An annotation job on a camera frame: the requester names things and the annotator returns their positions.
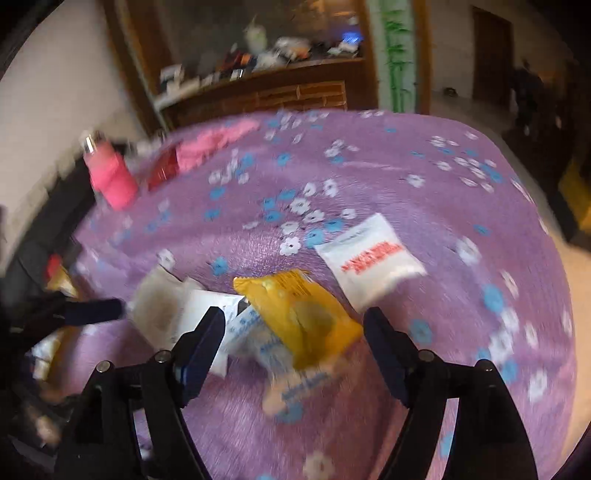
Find yellow packet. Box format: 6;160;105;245
233;270;363;370

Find bamboo wall panel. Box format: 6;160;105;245
369;0;426;112

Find white packet red print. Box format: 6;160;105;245
314;212;428;315

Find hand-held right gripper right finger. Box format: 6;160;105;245
362;307;539;480

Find dark hanging garment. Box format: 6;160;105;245
512;60;546;134

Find large white packet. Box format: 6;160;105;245
175;288;245;379

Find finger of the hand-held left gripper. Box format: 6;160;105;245
62;298;126;324

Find red satin pouch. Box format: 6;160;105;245
147;148;182;191

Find pink thermos bottle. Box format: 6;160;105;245
82;131;139;210

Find wooden door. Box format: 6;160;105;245
471;7;514;107

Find beige paper packet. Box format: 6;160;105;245
127;265;199;349

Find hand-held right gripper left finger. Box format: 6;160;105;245
55;307;227;480

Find white jug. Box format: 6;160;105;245
244;21;269;54

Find black bag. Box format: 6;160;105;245
0;175;93;278

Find pink cloth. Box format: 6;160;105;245
175;117;260;174

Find purple floral tablecloth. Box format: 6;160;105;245
60;108;578;480

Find wooden counter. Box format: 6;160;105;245
157;60;370;130

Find counter clutter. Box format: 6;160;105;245
159;28;363;90

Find white packet blue print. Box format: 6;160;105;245
226;305;333;421

